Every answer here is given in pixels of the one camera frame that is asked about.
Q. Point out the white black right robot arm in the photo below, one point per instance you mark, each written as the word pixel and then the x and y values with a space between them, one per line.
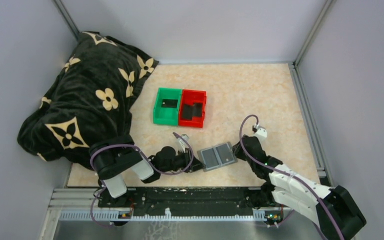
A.
pixel 332 209

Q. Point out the red plastic bin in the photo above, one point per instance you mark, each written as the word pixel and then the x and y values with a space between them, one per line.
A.
pixel 189 96

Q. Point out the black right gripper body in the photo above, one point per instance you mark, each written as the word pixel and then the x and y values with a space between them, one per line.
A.
pixel 248 159

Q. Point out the slotted grey cable duct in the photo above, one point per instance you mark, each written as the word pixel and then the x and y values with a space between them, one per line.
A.
pixel 113 215

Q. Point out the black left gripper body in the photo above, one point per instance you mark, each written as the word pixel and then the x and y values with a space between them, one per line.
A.
pixel 181 161

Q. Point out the grey credit card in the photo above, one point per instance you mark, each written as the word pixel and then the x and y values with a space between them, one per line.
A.
pixel 169 103

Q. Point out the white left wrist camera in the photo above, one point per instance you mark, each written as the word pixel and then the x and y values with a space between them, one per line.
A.
pixel 182 143

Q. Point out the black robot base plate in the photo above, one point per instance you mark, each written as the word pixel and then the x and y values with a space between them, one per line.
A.
pixel 190 201

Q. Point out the black floral plush blanket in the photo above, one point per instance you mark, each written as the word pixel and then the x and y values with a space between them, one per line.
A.
pixel 90 100

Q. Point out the dark credit card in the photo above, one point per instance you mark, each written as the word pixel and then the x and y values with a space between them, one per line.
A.
pixel 186 113
pixel 197 109

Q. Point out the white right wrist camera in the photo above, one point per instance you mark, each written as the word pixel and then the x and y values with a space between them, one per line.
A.
pixel 260 133

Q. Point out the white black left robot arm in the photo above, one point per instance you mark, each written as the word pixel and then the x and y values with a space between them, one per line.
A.
pixel 110 158

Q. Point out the grey leather card holder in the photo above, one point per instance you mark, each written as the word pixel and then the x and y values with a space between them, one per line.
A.
pixel 216 157

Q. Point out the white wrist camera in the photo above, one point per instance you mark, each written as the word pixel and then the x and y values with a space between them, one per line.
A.
pixel 182 143
pixel 260 133

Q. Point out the green plastic bin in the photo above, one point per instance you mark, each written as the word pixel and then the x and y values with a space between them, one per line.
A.
pixel 166 116

